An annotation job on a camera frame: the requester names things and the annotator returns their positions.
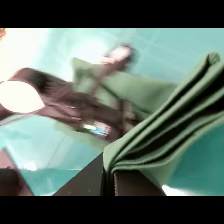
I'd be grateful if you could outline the green shirt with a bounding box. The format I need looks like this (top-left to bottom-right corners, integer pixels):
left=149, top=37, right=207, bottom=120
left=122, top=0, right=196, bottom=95
left=54, top=51, right=224, bottom=190

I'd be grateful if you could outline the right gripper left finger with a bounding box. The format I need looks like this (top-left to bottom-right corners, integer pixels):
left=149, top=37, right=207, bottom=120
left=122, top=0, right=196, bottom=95
left=53, top=152, right=106, bottom=197

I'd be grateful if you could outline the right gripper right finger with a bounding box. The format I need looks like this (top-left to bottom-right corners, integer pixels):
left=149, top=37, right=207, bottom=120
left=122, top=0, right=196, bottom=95
left=112, top=169, right=168, bottom=197

